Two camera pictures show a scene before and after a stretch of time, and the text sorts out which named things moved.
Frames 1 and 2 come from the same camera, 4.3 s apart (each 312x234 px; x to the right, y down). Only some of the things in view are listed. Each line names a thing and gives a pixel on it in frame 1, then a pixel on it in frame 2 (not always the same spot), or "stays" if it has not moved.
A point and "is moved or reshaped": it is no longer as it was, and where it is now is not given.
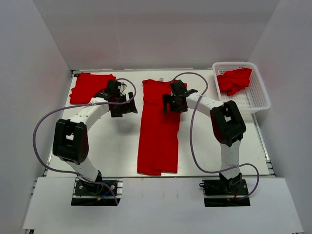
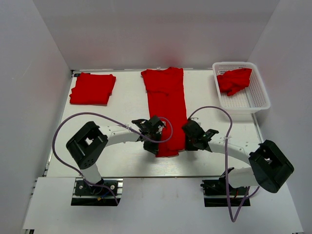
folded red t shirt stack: (87, 85) stays
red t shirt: (158, 151) is moved or reshaped
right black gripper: (167, 98) to (187, 146)
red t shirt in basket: (231, 82) stays
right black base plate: (215, 196) stays
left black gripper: (116, 113) to (153, 148)
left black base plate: (103, 192) stays
